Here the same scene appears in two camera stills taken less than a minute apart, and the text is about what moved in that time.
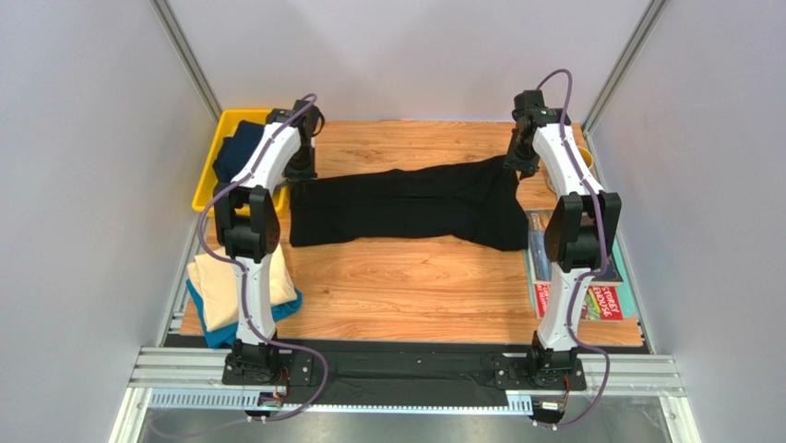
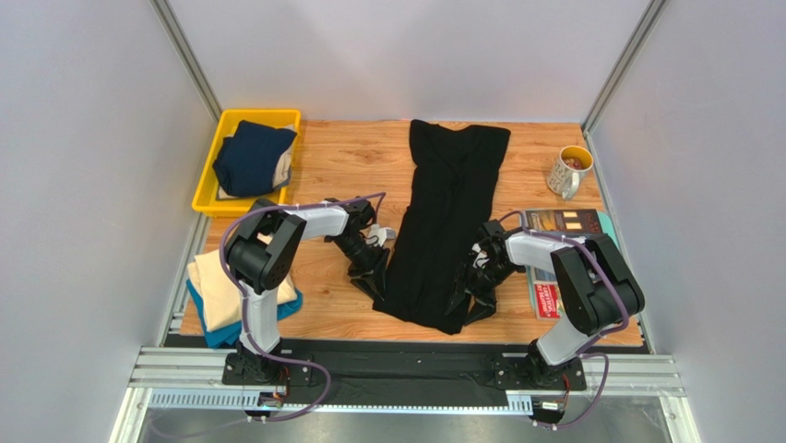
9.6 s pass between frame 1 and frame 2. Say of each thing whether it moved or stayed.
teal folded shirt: stayed
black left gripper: moved
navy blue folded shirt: stayed
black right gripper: moved
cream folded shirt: stayed
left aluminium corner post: stayed
